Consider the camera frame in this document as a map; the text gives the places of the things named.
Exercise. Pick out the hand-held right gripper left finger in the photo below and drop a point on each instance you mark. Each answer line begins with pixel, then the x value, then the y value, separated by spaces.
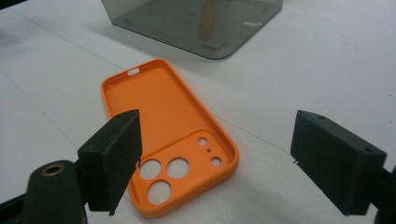
pixel 109 161

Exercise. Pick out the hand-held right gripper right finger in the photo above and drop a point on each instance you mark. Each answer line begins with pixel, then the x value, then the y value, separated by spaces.
pixel 336 161

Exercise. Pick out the orange phone case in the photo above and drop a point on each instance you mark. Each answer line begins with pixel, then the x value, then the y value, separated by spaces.
pixel 165 102

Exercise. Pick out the grey transparent plastic box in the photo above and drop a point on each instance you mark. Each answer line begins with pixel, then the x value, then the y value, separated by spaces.
pixel 186 28

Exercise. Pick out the white table mat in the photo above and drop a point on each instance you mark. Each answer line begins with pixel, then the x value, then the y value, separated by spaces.
pixel 311 77

